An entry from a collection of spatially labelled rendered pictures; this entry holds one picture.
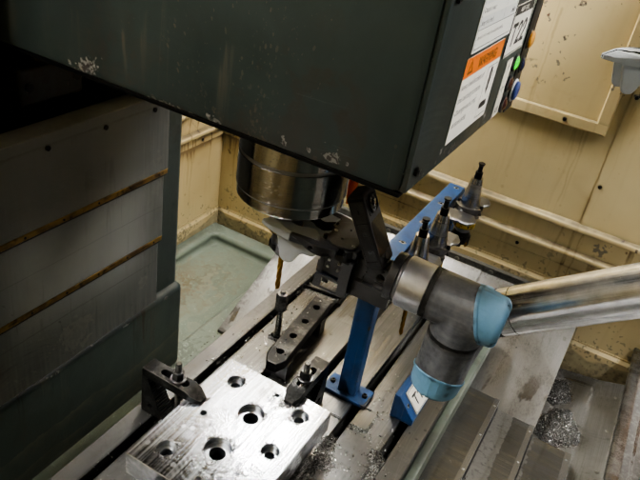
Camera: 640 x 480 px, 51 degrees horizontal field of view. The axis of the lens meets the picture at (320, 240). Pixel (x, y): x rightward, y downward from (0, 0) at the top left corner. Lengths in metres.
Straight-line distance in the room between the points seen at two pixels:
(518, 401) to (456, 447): 0.31
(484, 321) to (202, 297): 1.39
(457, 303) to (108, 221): 0.74
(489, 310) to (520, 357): 1.03
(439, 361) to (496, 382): 0.93
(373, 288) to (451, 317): 0.12
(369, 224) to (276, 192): 0.13
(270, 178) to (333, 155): 0.14
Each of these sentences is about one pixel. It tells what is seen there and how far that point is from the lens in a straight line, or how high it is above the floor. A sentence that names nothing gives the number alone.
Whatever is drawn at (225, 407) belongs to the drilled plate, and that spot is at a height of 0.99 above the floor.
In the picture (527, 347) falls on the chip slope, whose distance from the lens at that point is 1.94.
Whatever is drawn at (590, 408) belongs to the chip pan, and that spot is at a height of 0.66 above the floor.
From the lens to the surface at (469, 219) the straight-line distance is 1.51.
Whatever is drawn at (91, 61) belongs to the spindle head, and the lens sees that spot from 0.96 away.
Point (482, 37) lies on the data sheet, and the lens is 0.82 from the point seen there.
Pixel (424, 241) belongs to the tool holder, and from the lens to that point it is 1.24.
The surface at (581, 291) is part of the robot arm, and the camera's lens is 0.99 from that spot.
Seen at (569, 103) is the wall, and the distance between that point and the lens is 1.83.
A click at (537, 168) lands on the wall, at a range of 1.90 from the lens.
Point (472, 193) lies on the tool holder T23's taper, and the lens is 1.53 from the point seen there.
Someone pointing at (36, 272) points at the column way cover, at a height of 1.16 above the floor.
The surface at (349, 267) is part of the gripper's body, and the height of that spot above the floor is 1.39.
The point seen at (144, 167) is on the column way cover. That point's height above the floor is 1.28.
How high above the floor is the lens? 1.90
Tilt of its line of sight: 31 degrees down
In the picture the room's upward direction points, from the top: 10 degrees clockwise
